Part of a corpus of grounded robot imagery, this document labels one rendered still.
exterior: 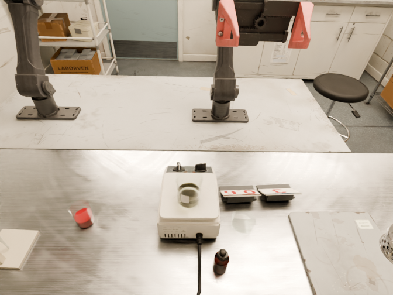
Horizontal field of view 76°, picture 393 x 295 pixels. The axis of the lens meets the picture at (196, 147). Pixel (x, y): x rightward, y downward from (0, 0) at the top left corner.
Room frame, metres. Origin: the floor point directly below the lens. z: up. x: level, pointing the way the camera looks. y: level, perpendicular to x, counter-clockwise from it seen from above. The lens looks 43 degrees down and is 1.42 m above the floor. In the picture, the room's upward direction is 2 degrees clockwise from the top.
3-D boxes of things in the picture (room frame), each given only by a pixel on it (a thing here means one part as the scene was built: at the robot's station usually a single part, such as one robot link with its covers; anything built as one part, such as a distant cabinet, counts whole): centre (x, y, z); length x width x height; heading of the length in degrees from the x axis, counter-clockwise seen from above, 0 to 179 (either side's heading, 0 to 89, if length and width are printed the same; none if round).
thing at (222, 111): (0.74, -0.08, 0.94); 0.20 x 0.07 x 0.08; 93
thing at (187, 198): (0.31, 0.01, 1.02); 0.06 x 0.05 x 0.08; 13
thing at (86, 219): (0.30, 0.25, 0.93); 0.04 x 0.04 x 0.06
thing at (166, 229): (0.35, 0.01, 0.94); 0.22 x 0.13 x 0.08; 2
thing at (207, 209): (0.33, 0.01, 0.98); 0.12 x 0.12 x 0.01; 2
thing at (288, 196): (0.40, -0.21, 0.92); 0.09 x 0.06 x 0.04; 96
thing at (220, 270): (0.21, -0.06, 0.94); 0.03 x 0.03 x 0.07
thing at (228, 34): (0.39, -0.06, 1.30); 0.09 x 0.07 x 0.07; 3
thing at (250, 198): (0.39, -0.11, 0.92); 0.09 x 0.06 x 0.04; 96
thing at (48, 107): (0.71, 0.52, 0.94); 0.20 x 0.07 x 0.08; 93
